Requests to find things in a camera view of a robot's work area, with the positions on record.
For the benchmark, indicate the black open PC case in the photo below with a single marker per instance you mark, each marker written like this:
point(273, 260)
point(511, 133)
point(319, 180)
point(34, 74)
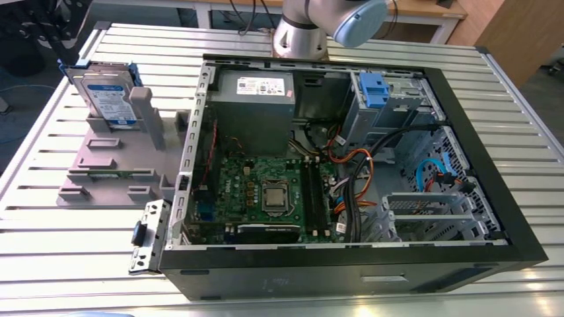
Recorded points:
point(309, 274)

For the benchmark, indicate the metal disk bay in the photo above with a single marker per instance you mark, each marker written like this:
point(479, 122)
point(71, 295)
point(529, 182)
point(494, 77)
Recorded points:
point(433, 218)

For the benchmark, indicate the black office chair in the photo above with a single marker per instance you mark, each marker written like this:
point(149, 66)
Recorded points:
point(18, 62)

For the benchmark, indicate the grey power supply unit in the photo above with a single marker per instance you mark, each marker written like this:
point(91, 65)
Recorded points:
point(251, 125)

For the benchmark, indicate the blue plastic drive latch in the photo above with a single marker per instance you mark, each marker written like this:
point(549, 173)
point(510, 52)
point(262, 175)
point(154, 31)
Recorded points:
point(373, 89)

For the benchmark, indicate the grey parts rack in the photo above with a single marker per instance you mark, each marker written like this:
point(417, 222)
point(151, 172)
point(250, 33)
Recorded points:
point(123, 155)

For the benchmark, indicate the silver CPU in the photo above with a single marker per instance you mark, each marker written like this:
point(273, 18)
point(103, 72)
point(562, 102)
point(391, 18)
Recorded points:
point(274, 198)

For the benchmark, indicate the black chair castor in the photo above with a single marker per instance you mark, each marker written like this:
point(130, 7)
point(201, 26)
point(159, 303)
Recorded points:
point(557, 67)

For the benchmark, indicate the hard disk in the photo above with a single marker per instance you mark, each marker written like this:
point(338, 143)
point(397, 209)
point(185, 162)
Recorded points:
point(109, 99)

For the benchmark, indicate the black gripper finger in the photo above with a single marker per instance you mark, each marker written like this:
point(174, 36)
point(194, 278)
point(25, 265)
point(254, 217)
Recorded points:
point(65, 49)

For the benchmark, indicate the wooden cabinet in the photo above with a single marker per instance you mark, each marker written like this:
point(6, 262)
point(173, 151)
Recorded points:
point(521, 33)

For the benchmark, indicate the green motherboard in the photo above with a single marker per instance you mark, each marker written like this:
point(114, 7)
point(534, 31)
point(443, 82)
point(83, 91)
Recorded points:
point(238, 198)

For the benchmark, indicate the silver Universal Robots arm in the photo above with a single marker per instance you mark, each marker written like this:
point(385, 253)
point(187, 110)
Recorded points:
point(299, 36)

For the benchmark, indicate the metal optical drive cage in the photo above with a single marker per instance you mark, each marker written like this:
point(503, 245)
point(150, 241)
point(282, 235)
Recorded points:
point(389, 115)

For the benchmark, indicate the green RAM stick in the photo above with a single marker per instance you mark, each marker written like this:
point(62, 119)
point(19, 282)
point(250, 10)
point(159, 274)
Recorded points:
point(110, 174)

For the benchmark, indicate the CPU socket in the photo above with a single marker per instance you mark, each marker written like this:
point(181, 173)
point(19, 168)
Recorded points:
point(275, 211)

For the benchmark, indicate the black RAM slot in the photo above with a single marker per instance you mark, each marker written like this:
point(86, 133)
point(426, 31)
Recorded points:
point(322, 198)
point(310, 198)

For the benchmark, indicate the metal card retainer bracket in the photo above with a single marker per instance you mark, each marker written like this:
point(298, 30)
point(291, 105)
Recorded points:
point(154, 214)

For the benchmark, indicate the white framed desk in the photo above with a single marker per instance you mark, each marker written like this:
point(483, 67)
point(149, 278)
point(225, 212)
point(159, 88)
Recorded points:
point(202, 18)

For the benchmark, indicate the wooden top desk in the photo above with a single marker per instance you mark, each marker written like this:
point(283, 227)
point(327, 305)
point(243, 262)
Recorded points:
point(437, 12)

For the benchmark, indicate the black graphics card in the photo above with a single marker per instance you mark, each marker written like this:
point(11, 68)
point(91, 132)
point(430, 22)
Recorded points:
point(265, 231)

